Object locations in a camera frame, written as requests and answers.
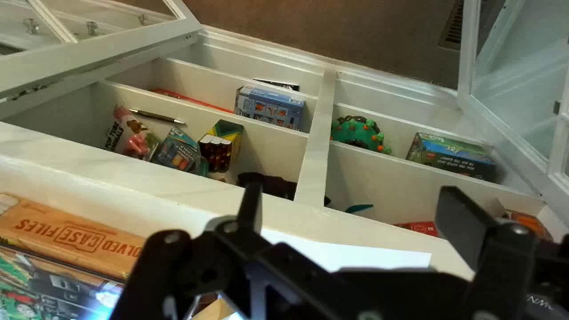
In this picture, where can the yellow green puzzle box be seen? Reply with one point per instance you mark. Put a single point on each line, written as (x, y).
(221, 144)

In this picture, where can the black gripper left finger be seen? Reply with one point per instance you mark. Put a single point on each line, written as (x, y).
(249, 207)

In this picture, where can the green blue game box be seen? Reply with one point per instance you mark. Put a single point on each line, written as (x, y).
(454, 155)

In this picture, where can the pink toy package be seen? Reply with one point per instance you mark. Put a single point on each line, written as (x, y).
(134, 139)

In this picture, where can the small teal toy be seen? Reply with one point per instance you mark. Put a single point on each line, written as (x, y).
(358, 208)

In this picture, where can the small red toy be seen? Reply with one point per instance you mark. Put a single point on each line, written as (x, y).
(420, 228)

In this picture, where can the black bag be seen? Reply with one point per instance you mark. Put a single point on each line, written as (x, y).
(272, 185)

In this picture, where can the blue cardboard box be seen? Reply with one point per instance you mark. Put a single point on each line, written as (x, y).
(269, 107)

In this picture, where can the white glass-pane cabinet door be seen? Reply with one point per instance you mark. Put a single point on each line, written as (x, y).
(468, 47)
(89, 59)

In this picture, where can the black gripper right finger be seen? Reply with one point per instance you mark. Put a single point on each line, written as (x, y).
(464, 224)

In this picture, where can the teal card package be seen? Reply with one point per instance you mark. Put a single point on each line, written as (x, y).
(176, 153)

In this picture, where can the white shelf cabinet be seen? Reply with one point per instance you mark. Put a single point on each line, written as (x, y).
(317, 148)

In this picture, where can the silver pen tool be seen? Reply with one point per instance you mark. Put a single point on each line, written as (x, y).
(157, 116)

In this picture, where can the white paper sheet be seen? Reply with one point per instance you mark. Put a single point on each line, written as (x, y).
(367, 256)

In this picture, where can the green knobbly toy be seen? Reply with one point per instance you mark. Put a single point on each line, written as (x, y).
(358, 134)

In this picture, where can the brown Unsolved Case Files box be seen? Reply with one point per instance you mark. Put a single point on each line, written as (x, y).
(64, 233)

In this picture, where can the red flat box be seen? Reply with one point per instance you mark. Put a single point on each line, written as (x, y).
(196, 100)

